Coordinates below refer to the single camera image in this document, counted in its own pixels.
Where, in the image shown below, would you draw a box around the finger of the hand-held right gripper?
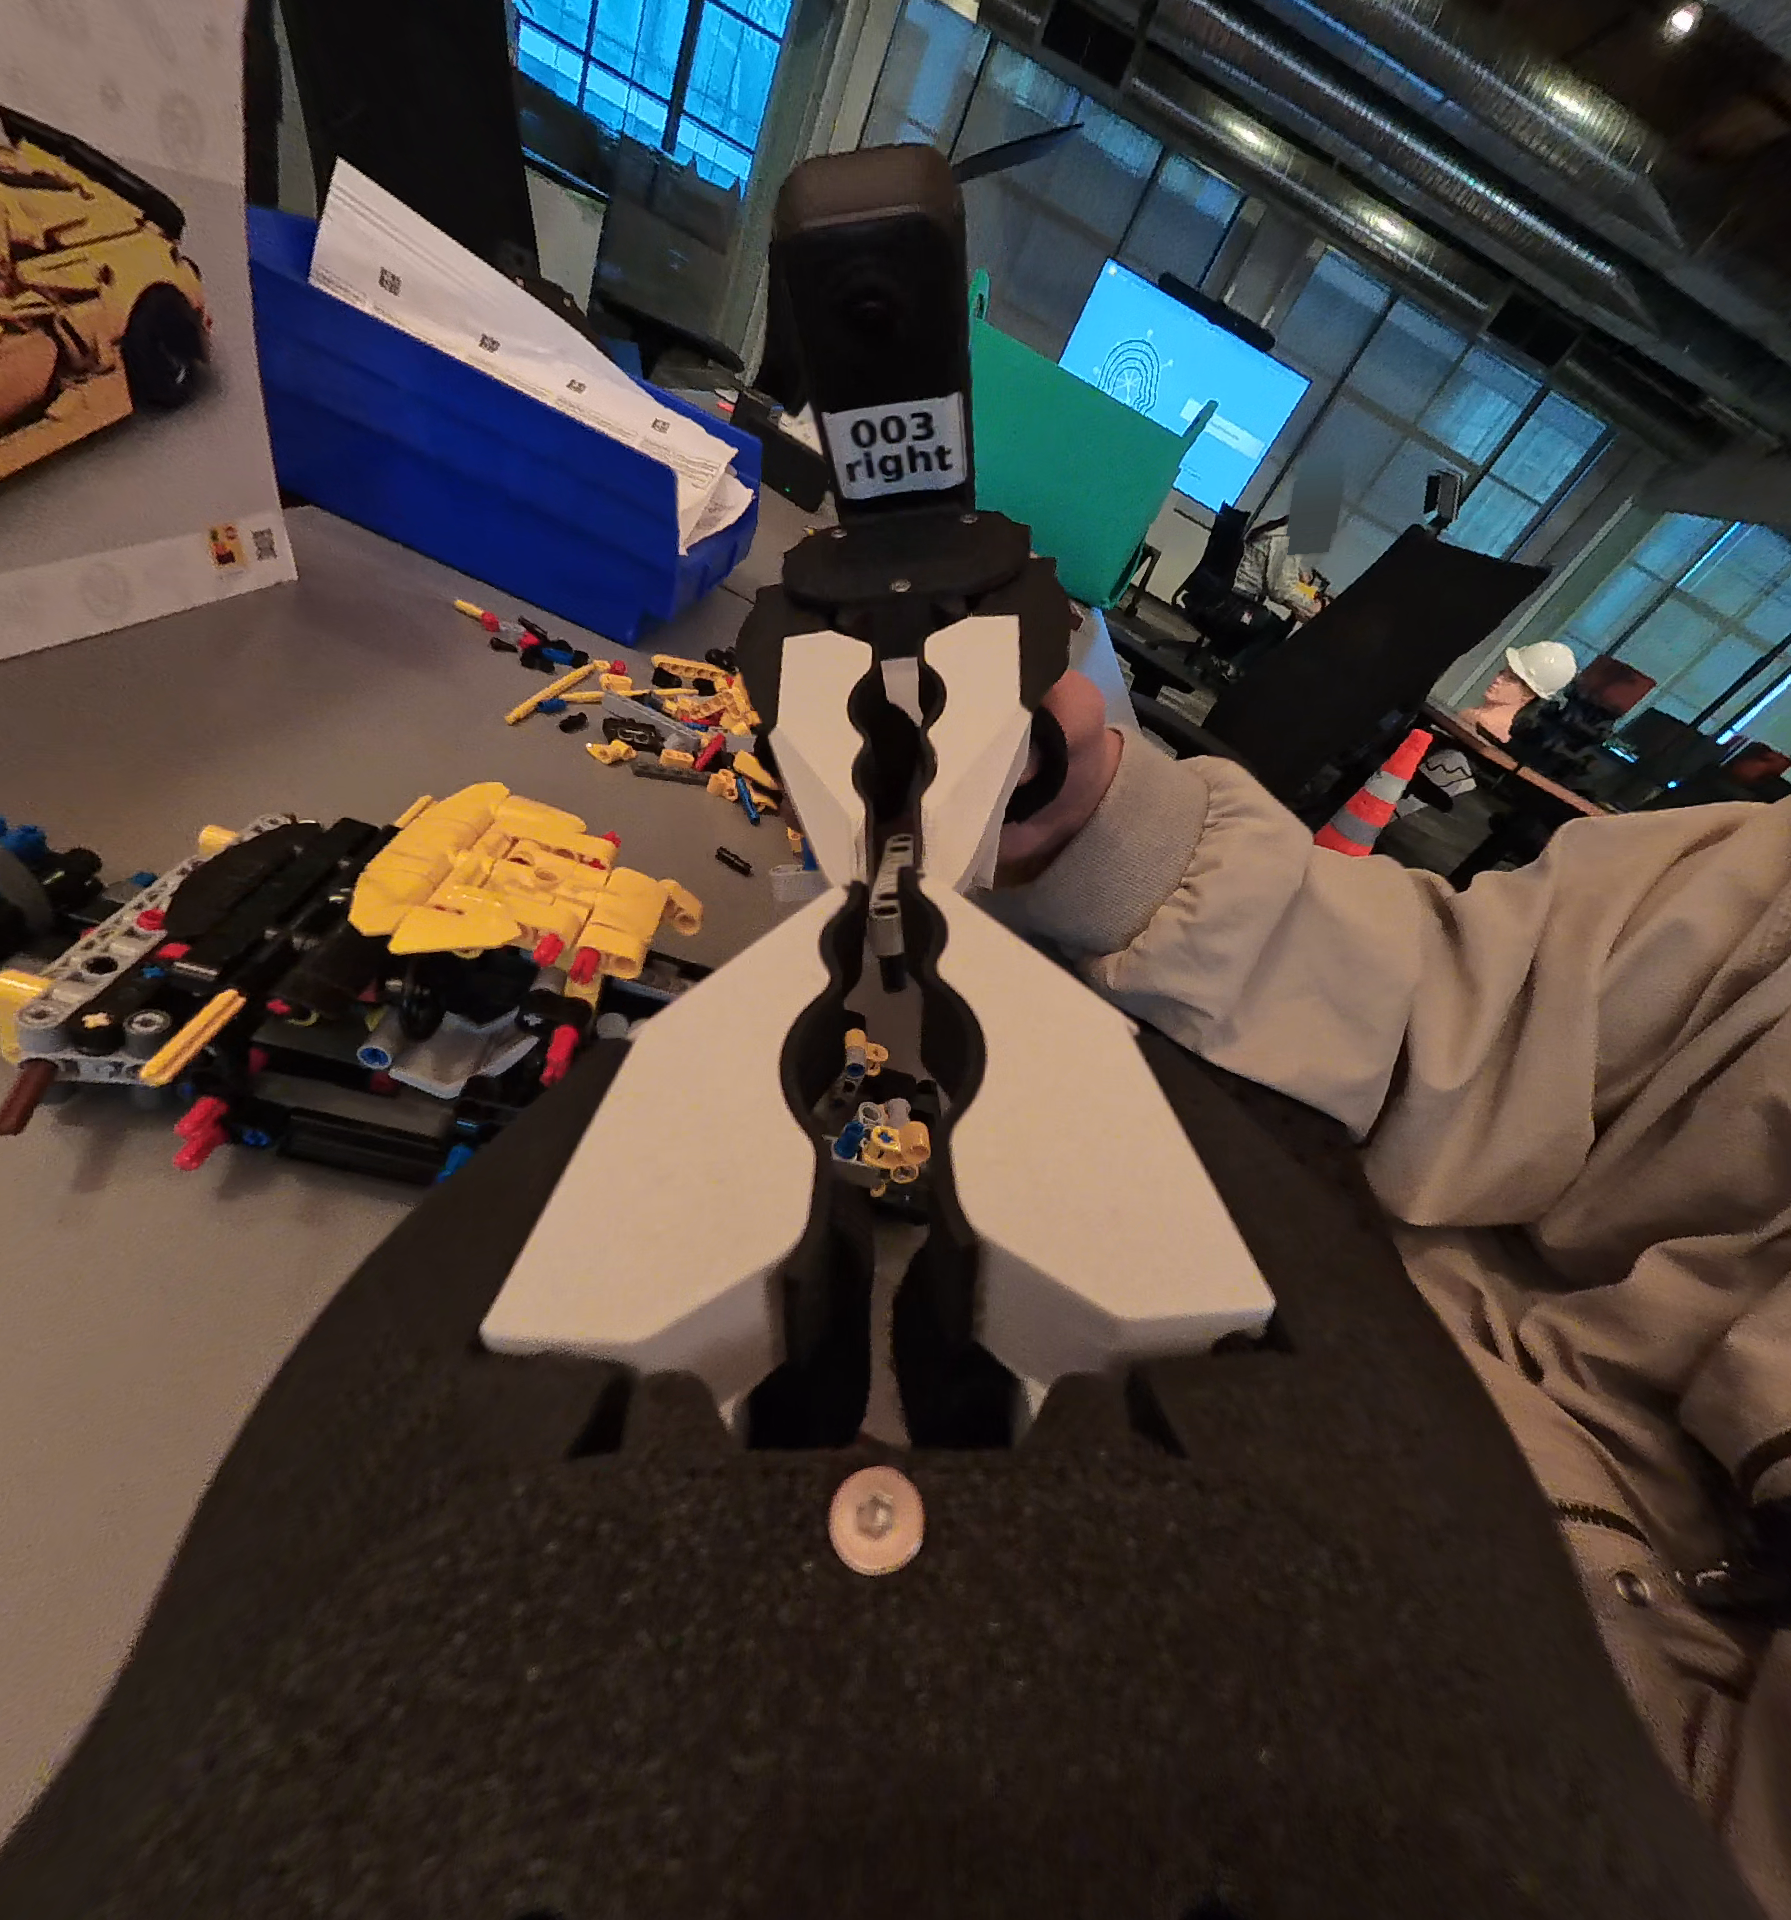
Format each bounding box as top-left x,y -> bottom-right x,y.
895,615 -> 1032,891
763,627 -> 897,891

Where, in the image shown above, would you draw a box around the person's right forearm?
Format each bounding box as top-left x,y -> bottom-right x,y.
1012,728 -> 1791,1352

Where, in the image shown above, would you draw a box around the yellow black brick car chassis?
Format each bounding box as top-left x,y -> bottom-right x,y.
0,779 -> 715,1188

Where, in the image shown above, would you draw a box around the wall display screen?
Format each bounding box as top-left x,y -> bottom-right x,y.
1061,258 -> 1312,516

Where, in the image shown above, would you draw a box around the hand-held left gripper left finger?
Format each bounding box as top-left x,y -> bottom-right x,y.
479,885 -> 875,1433

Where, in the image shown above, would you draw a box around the green plastic object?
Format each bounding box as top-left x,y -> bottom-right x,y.
968,270 -> 1195,605

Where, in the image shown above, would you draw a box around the person's right hand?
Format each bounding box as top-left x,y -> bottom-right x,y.
992,666 -> 1137,891

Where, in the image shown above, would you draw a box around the silver ventilation duct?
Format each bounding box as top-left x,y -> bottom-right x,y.
984,0 -> 1691,300

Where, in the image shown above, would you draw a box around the person's beige jacket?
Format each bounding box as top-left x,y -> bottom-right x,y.
1374,1185 -> 1791,1920

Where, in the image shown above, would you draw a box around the grey car instruction booklet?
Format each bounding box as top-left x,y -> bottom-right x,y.
0,0 -> 301,681

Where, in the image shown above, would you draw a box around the blue plastic bin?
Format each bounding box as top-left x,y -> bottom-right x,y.
248,201 -> 766,647

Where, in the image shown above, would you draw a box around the orange traffic cone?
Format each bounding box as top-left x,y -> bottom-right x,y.
1312,728 -> 1436,860

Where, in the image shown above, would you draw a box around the black partition panel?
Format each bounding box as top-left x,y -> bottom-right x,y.
1247,526 -> 1551,818

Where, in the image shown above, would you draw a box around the grey brick beam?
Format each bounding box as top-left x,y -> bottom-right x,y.
863,828 -> 925,965

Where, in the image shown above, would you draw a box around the small yellow blue brick cluster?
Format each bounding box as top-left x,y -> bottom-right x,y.
827,1026 -> 937,1190

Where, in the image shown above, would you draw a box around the grey desk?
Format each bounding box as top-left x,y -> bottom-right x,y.
0,501 -> 1137,1788

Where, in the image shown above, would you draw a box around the black monitor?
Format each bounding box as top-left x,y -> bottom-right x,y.
241,0 -> 537,287

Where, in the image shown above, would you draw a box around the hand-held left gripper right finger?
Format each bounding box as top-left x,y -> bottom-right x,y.
900,867 -> 1279,1415

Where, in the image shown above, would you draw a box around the scattered small brick pins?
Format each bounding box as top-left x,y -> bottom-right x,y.
452,595 -> 615,673

